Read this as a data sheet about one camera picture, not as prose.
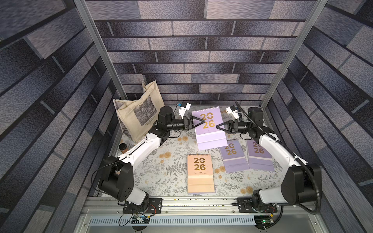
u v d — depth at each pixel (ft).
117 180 1.40
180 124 2.21
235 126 2.19
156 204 2.43
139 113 2.99
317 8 2.29
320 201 1.20
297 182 1.36
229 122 2.29
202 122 2.20
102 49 2.79
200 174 2.63
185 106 2.30
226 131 2.32
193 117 2.16
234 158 2.95
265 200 2.00
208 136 2.37
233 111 2.34
